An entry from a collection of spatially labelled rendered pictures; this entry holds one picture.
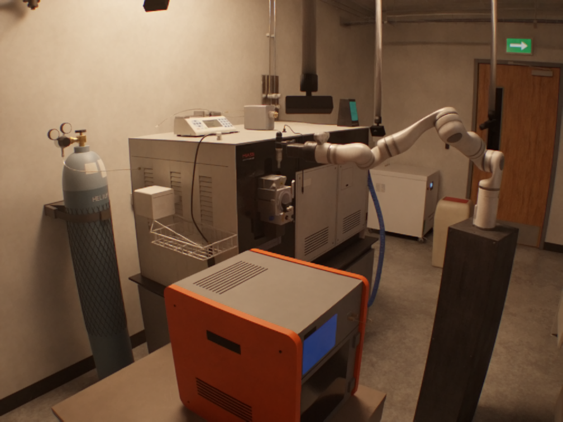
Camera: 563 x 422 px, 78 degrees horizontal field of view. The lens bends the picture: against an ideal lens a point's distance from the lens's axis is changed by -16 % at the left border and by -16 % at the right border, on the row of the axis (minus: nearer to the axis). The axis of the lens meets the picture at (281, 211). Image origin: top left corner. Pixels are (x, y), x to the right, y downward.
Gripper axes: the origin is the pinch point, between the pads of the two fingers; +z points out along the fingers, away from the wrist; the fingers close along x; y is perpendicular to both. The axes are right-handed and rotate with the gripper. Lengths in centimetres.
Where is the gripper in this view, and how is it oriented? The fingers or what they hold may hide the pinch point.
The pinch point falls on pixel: (277, 142)
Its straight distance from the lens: 157.5
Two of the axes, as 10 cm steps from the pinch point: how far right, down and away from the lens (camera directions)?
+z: -8.5, -1.5, 5.1
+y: 0.0, 9.6, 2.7
